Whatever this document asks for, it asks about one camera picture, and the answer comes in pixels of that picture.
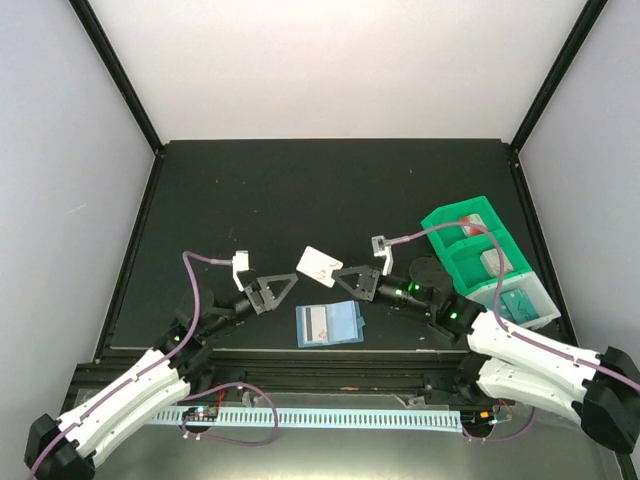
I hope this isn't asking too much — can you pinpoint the white red credit card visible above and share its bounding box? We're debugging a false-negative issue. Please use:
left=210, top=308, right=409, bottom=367
left=296, top=246, right=343, bottom=288

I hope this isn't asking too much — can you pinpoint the blue leather card holder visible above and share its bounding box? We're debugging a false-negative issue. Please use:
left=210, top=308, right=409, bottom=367
left=295, top=301, right=366, bottom=348

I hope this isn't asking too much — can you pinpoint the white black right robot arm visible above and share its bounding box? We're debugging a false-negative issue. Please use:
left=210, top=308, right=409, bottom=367
left=332, top=256, right=639, bottom=454

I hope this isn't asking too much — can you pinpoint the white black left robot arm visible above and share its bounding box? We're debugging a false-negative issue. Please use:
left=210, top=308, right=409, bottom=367
left=24, top=273, right=298, bottom=479

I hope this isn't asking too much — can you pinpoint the green divided storage bin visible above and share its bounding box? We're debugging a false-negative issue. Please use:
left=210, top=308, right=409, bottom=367
left=421, top=196, right=561, bottom=330

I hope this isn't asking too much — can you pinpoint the left controller circuit board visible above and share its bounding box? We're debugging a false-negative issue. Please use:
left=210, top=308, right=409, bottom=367
left=182, top=406, right=218, bottom=422

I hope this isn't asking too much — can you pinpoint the controller circuit board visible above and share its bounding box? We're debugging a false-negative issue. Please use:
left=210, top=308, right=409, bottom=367
left=182, top=406, right=218, bottom=422
left=460, top=410, right=513, bottom=425

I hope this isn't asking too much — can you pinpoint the right controller circuit board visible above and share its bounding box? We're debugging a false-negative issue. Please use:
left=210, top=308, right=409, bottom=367
left=460, top=410, right=513, bottom=425

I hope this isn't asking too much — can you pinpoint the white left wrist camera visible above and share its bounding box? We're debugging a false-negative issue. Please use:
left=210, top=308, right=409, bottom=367
left=231, top=250, right=250, bottom=292

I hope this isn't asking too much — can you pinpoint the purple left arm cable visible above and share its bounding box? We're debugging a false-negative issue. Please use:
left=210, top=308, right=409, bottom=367
left=27, top=250, right=236, bottom=480

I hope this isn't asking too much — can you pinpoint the black aluminium front rail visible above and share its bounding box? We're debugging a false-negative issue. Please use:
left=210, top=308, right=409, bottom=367
left=170, top=349, right=493, bottom=408

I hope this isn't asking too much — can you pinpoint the light blue slotted cable duct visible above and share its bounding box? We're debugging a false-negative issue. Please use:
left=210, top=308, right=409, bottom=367
left=148, top=406, right=463, bottom=433

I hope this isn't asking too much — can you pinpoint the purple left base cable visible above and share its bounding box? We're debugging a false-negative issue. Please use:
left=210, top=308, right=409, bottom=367
left=174, top=380, right=280, bottom=445

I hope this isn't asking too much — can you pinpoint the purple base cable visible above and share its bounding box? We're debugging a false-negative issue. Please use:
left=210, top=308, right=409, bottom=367
left=460, top=404, right=540, bottom=445
left=174, top=380, right=280, bottom=445

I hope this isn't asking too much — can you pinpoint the black left side rail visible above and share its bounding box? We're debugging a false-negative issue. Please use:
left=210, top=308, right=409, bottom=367
left=91, top=150, right=165, bottom=364

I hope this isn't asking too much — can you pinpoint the black right side rail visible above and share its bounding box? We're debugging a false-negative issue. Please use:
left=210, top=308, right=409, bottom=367
left=507, top=144, right=640, bottom=480

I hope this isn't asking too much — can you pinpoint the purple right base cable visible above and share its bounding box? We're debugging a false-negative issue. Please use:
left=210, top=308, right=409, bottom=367
left=460, top=404, right=540, bottom=445

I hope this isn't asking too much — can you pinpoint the black rear left frame post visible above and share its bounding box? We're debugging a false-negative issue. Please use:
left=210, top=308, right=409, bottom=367
left=69, top=0, right=164, bottom=155

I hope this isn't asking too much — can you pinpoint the black frame post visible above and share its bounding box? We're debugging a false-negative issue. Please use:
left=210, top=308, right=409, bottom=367
left=69, top=0, right=164, bottom=155
left=510, top=0, right=608, bottom=154

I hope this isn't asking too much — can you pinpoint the black rear right frame post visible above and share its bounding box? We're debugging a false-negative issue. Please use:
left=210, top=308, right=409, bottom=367
left=510, top=0, right=608, bottom=154

